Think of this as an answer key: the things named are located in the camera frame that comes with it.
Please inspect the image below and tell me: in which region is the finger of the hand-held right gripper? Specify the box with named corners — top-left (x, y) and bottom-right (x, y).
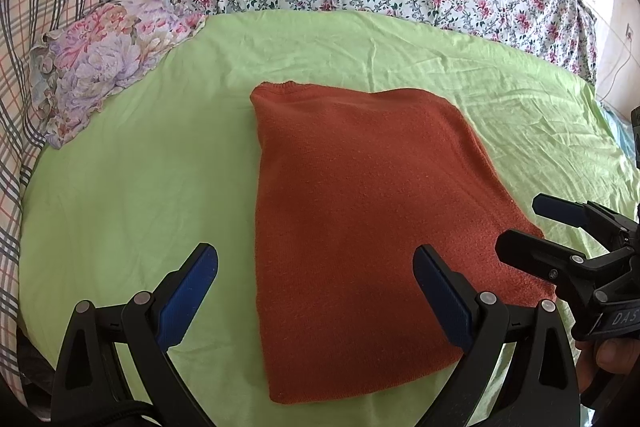
top-left (495, 229), bottom-right (602, 289)
top-left (531, 193), bottom-right (639, 249)

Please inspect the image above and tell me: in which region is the person's right hand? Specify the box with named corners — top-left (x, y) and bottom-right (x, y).
top-left (575, 336), bottom-right (640, 409)

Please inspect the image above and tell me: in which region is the orange knit sweater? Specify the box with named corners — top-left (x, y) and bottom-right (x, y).
top-left (249, 80), bottom-right (558, 406)

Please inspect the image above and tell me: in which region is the light green bed sheet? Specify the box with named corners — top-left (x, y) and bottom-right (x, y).
top-left (20, 9), bottom-right (640, 427)

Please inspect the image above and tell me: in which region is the pastel floral pillow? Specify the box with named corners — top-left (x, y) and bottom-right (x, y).
top-left (29, 0), bottom-right (208, 150)

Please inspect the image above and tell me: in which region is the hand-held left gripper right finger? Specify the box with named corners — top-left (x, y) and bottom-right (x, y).
top-left (412, 244), bottom-right (581, 427)

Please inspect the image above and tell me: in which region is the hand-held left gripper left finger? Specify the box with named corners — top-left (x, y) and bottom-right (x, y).
top-left (50, 243), bottom-right (219, 427)

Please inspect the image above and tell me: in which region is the thin wall cable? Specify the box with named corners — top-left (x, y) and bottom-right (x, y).
top-left (597, 34), bottom-right (636, 104)

